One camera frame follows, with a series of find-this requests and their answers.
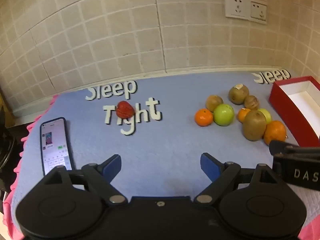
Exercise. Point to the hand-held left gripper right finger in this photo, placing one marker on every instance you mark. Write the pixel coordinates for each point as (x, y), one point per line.
(208, 166)

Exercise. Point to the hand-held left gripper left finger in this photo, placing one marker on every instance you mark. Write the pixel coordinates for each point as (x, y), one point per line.
(113, 165)

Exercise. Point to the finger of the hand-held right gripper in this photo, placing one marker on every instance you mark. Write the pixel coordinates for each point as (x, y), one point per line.
(280, 147)

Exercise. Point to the large orange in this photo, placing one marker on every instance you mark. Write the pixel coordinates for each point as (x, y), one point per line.
(275, 132)

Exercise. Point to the green apple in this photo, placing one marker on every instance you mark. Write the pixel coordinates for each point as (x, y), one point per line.
(267, 115)
(223, 115)

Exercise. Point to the red cardboard box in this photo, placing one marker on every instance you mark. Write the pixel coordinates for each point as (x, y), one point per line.
(287, 110)

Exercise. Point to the red strawberry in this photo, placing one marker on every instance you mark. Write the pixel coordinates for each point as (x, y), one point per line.
(125, 109)

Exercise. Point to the yellow-brown onion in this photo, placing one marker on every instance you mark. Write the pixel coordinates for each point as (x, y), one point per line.
(237, 96)

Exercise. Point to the large brown kiwi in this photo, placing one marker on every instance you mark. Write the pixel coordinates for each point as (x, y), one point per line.
(254, 126)

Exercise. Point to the mandarin orange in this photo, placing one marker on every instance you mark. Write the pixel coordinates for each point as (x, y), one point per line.
(242, 115)
(203, 118)

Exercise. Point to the blue printed blanket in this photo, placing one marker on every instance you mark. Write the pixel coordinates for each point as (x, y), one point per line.
(162, 135)

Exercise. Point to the black smartphone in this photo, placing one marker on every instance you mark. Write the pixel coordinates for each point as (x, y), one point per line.
(53, 145)

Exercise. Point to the dark object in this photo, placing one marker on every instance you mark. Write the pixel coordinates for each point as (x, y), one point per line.
(7, 150)

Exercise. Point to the white wall socket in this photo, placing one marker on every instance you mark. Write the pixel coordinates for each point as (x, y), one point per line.
(258, 12)
(237, 5)

